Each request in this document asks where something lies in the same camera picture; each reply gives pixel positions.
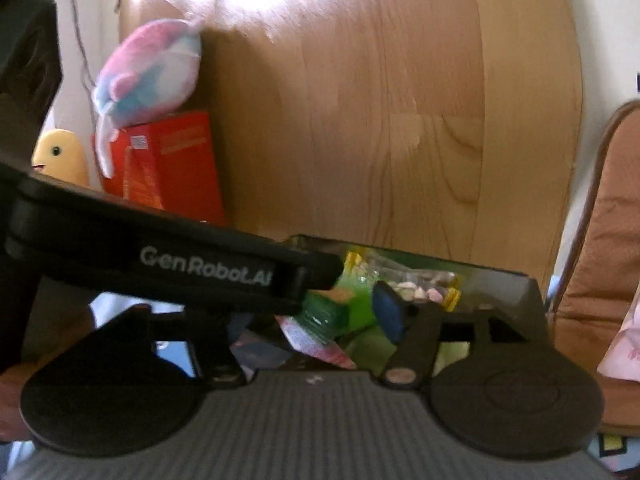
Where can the yellow dinosaur plush toy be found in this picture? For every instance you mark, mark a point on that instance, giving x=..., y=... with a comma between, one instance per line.
x=59, y=154

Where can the wooden headboard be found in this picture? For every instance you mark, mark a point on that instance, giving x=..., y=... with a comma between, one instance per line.
x=443, y=127

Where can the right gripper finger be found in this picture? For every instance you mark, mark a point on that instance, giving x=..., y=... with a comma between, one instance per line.
x=413, y=329

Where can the pink fried twist bag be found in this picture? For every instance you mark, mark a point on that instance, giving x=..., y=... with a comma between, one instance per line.
x=621, y=361

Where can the red snack packet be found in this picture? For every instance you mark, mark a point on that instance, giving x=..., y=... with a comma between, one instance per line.
x=305, y=342

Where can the brown chair cushion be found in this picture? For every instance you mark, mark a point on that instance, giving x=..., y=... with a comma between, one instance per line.
x=602, y=270

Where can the pastel unicorn plush toy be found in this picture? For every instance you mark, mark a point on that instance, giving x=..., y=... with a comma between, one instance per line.
x=149, y=75

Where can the green soda biscuit packet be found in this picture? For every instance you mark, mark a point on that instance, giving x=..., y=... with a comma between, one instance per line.
x=339, y=314

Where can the black sheep print box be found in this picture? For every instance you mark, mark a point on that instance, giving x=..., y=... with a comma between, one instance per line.
x=515, y=294

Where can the yellow clear candy bag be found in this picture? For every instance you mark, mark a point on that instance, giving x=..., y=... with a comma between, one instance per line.
x=418, y=285

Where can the red gift bag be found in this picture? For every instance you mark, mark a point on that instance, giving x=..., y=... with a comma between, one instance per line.
x=168, y=165

